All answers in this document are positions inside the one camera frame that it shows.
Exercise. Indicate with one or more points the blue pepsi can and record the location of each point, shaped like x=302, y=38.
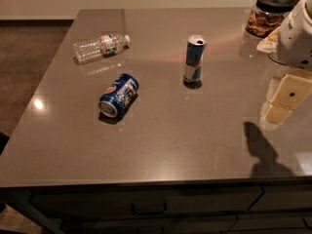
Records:
x=118, y=96

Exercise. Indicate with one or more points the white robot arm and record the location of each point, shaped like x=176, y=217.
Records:
x=294, y=46

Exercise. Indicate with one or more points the red bull can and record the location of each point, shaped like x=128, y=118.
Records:
x=196, y=46

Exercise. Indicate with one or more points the clear plastic water bottle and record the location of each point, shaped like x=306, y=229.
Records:
x=105, y=46

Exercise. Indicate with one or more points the glass jar with black lid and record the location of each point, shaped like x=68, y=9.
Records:
x=266, y=15

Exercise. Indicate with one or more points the dark drawer with handle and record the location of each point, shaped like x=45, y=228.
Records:
x=131, y=203

